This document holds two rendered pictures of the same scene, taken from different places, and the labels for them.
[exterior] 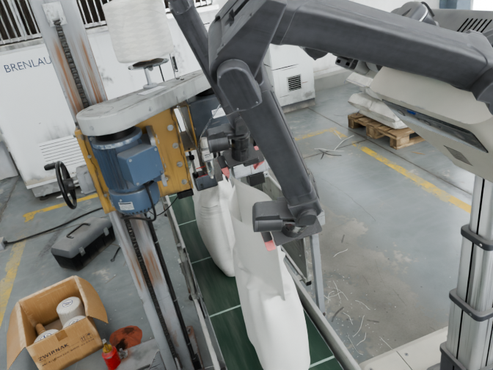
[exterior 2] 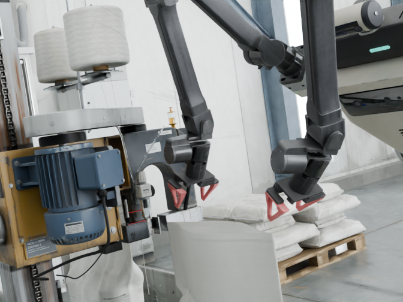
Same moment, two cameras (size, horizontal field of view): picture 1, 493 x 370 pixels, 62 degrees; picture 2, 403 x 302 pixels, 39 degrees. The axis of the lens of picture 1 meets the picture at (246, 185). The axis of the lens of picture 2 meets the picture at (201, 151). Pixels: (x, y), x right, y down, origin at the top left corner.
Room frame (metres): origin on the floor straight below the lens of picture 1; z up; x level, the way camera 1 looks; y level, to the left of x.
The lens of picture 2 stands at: (-0.31, 0.62, 1.34)
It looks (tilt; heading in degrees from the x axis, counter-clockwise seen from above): 3 degrees down; 336
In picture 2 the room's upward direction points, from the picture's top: 8 degrees counter-clockwise
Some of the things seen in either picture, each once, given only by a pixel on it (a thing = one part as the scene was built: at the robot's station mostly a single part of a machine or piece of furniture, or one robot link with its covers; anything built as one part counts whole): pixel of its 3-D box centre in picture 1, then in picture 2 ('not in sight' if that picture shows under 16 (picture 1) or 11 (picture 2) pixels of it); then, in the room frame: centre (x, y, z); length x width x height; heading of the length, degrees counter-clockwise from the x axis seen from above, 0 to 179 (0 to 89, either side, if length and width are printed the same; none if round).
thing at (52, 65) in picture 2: not in sight; (57, 55); (1.48, 0.28, 1.61); 0.15 x 0.14 x 0.17; 14
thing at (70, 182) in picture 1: (65, 185); not in sight; (1.34, 0.63, 1.13); 0.18 x 0.11 x 0.18; 14
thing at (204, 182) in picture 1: (205, 179); (132, 230); (1.38, 0.15, 1.04); 0.08 x 0.06 x 0.05; 104
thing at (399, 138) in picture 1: (418, 116); (286, 254); (3.99, -1.92, 0.07); 1.20 x 0.82 x 0.14; 106
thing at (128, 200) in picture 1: (128, 172); (71, 193); (1.18, 0.36, 1.21); 0.15 x 0.15 x 0.25
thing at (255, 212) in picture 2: not in sight; (273, 207); (3.71, -1.69, 0.56); 0.66 x 0.42 x 0.15; 104
